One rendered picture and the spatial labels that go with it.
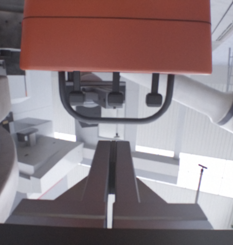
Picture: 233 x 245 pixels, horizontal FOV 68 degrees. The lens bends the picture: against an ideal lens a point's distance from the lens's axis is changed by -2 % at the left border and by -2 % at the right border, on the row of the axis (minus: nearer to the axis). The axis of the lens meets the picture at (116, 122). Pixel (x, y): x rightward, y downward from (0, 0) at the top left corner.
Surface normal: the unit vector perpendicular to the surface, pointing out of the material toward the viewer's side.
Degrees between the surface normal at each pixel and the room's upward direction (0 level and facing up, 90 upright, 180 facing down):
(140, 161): 90
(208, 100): 93
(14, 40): 90
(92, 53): 97
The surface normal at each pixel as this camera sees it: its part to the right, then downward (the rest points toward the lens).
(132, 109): -0.35, 0.24
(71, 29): 0.00, 0.14
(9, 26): 0.37, 0.26
